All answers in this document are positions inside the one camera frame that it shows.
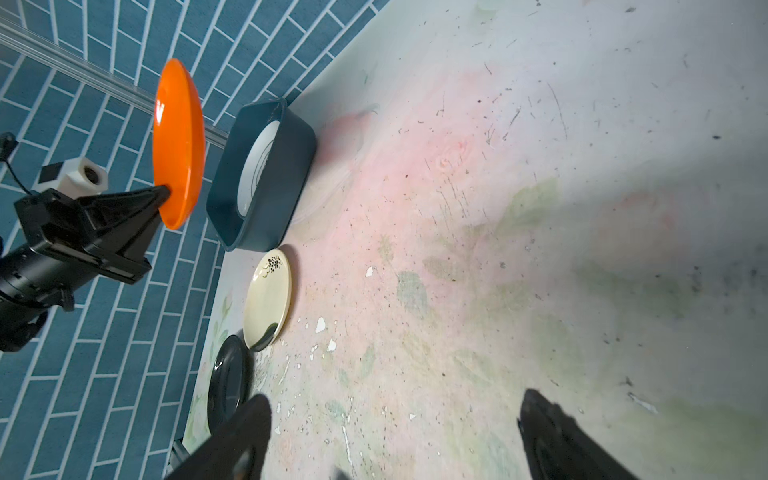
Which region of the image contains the black plate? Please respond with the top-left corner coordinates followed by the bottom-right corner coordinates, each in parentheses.
top-left (207, 335), bottom-right (253, 434)

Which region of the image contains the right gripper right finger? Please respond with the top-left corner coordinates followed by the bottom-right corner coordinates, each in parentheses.
top-left (517, 389), bottom-right (636, 480)

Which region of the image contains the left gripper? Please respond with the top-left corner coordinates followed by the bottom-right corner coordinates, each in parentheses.
top-left (1, 186), bottom-right (171, 352)

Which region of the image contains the teal plastic bin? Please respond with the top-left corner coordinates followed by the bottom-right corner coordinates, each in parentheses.
top-left (206, 99), bottom-right (317, 252)

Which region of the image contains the cream yellow plate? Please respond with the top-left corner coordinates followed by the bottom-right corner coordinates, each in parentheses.
top-left (243, 249), bottom-right (293, 352)

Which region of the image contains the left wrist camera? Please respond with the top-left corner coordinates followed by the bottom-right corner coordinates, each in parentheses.
top-left (33, 157), bottom-right (108, 199)

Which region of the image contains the orange plate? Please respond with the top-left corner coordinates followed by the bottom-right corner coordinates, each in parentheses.
top-left (152, 59), bottom-right (205, 230)

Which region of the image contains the white plate cloud emblem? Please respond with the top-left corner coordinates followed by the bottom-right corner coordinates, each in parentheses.
top-left (237, 121), bottom-right (280, 217)

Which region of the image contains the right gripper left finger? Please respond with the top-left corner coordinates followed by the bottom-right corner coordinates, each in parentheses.
top-left (167, 394), bottom-right (272, 480)

